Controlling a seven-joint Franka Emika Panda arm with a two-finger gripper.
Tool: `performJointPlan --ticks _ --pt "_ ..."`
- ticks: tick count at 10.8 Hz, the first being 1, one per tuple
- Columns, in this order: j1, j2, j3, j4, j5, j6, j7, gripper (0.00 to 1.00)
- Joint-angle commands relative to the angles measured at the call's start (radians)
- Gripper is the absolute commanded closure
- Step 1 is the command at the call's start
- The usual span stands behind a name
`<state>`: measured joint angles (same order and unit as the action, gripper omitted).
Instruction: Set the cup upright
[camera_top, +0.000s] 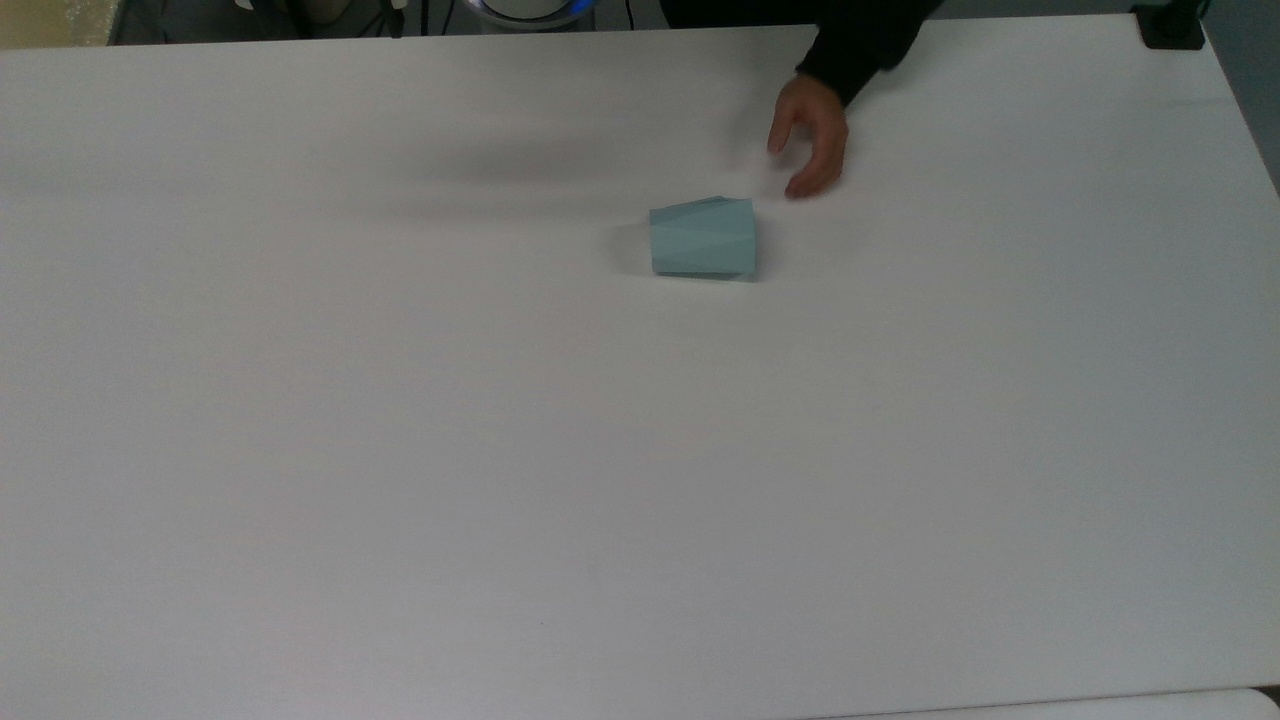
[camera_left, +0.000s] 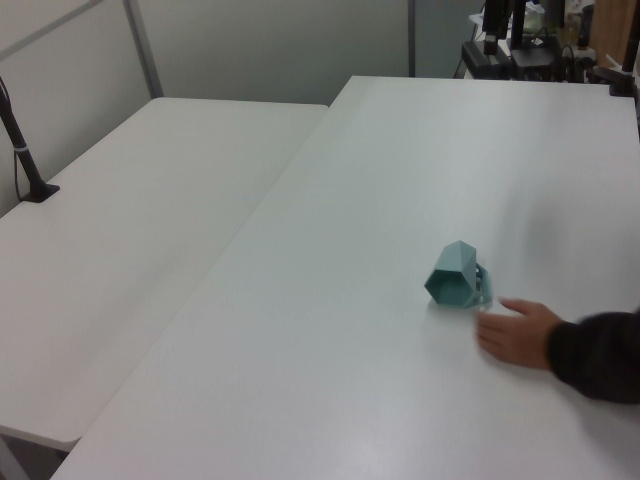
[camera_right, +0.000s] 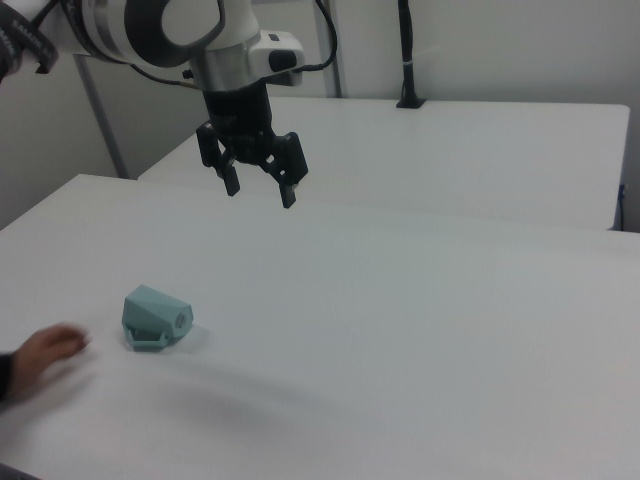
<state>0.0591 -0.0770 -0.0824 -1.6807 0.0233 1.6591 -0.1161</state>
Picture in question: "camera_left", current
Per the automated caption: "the grey metal partition post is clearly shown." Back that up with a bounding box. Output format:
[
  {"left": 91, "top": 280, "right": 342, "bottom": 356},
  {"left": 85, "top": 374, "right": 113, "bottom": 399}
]
[
  {"left": 123, "top": 0, "right": 165, "bottom": 99},
  {"left": 406, "top": 0, "right": 419, "bottom": 77}
]

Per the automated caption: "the white side table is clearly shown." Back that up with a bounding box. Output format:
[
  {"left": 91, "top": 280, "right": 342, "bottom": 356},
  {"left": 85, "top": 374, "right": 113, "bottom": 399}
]
[{"left": 0, "top": 96, "right": 331, "bottom": 446}]

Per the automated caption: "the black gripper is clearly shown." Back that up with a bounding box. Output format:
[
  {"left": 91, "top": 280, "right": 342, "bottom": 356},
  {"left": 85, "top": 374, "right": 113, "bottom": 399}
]
[{"left": 482, "top": 0, "right": 511, "bottom": 56}]

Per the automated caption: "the person's bare hand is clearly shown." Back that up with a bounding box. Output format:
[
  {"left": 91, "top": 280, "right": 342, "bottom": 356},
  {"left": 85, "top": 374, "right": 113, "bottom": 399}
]
[{"left": 475, "top": 297, "right": 561, "bottom": 371}]

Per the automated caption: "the light wooden panel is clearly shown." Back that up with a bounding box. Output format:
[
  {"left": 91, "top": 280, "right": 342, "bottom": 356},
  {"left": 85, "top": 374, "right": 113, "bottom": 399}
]
[{"left": 591, "top": 0, "right": 632, "bottom": 67}]

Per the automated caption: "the thin black pole cable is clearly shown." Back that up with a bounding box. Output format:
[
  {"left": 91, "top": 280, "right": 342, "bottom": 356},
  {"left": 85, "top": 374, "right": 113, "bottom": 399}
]
[{"left": 0, "top": 79, "right": 25, "bottom": 201}]

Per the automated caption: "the forearm in dark sleeve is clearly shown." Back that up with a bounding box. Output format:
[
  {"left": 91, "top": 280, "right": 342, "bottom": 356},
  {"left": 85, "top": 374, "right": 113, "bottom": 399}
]
[{"left": 547, "top": 308, "right": 640, "bottom": 402}]

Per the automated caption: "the black table clamp stand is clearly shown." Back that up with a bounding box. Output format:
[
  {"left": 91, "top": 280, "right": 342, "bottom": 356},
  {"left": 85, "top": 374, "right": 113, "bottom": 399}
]
[{"left": 593, "top": 28, "right": 640, "bottom": 98}]

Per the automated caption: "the black equipment box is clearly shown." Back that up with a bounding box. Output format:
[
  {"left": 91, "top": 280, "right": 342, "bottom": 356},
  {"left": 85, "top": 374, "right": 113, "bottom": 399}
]
[{"left": 511, "top": 45, "right": 557, "bottom": 70}]

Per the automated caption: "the black upright pole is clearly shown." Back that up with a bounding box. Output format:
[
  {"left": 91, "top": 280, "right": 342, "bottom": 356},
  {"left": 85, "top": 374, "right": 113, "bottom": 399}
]
[{"left": 509, "top": 0, "right": 527, "bottom": 52}]

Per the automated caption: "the black flat device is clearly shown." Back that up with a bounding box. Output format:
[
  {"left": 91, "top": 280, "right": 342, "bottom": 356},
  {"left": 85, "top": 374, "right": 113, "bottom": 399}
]
[{"left": 459, "top": 40, "right": 509, "bottom": 78}]

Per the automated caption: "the teal block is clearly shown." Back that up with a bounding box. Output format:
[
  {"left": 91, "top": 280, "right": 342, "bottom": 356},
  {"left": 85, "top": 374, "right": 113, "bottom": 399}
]
[{"left": 423, "top": 240, "right": 497, "bottom": 310}]

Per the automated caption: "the black camera pole with base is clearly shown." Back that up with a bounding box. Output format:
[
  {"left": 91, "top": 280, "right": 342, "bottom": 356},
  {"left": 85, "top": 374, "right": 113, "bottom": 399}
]
[{"left": 0, "top": 75, "right": 61, "bottom": 204}]

